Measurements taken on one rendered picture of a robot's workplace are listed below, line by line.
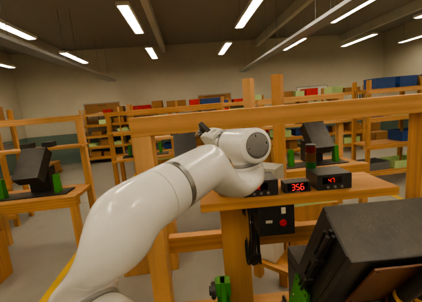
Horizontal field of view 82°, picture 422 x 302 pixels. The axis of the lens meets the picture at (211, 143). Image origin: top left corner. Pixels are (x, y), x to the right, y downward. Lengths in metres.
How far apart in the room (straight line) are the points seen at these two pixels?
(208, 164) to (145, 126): 0.76
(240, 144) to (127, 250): 0.33
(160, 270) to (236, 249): 0.41
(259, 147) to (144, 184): 0.30
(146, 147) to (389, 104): 1.17
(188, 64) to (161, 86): 1.51
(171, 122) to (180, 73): 9.74
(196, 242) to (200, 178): 1.03
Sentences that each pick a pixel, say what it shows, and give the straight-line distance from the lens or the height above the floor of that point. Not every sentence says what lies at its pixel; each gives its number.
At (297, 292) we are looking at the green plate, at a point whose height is 1.22.
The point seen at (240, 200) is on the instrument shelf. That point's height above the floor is 1.54.
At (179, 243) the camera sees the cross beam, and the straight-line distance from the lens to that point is 1.44.
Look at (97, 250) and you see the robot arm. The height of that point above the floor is 1.81.
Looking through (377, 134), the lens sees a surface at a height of 0.39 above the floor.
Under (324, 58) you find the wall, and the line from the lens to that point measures 12.69.
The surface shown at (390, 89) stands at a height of 1.98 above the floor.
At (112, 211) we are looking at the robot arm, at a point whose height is 1.85.
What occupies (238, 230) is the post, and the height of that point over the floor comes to 1.33.
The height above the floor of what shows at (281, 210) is 1.47.
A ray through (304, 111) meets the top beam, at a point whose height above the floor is 1.90.
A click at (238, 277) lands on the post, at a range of 1.45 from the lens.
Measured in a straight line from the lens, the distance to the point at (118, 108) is 10.41.
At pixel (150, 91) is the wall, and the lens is 10.89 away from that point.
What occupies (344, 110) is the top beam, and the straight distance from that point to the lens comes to 1.32.
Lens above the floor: 1.97
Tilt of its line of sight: 9 degrees down
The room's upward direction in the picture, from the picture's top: 5 degrees counter-clockwise
